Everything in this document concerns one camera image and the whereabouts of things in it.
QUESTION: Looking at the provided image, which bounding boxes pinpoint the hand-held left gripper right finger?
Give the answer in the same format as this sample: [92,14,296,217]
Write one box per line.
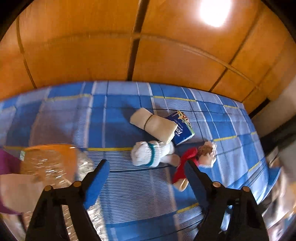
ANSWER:
[184,160,270,241]

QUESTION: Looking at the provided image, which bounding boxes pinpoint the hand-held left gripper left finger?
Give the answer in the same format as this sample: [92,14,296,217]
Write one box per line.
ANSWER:
[25,159,110,241]

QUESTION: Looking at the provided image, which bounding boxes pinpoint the red dressed small doll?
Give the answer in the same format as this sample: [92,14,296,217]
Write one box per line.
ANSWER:
[171,148,199,192]

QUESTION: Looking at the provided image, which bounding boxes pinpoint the small patterned socks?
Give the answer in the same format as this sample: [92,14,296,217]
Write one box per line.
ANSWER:
[195,141,218,169]

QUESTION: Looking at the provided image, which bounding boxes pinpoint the blue tissue packet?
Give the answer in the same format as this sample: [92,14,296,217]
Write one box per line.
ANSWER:
[165,111,196,146]

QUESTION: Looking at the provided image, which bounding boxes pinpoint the white socks teal stripe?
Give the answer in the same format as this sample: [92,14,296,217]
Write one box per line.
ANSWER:
[131,141,181,168]

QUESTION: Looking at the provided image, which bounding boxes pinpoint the beige cloth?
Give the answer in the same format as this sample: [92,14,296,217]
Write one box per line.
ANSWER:
[129,108,178,143]

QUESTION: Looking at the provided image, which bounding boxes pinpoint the blue plaid bed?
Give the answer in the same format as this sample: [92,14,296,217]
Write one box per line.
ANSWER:
[0,81,281,241]

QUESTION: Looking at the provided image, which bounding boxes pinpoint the wooden wardrobe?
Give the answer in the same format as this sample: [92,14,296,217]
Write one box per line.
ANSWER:
[0,0,296,116]

